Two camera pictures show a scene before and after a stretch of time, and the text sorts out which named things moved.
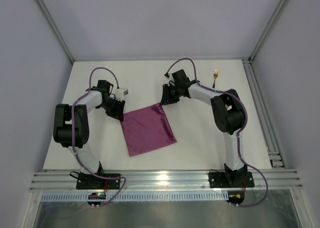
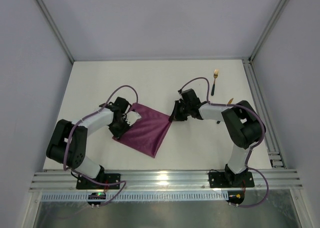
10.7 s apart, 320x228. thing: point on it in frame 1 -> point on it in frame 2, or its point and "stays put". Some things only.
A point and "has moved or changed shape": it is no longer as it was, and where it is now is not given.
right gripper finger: [169, 95] -> [178, 113]
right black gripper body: [170, 93] -> [177, 111]
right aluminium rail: [275, 160] stays put
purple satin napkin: [147, 129] has moved or changed shape
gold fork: [216, 72] stays put
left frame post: [51, 22] stays put
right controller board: [235, 197] stays put
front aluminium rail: [167, 180] stays put
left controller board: [96, 199] stays put
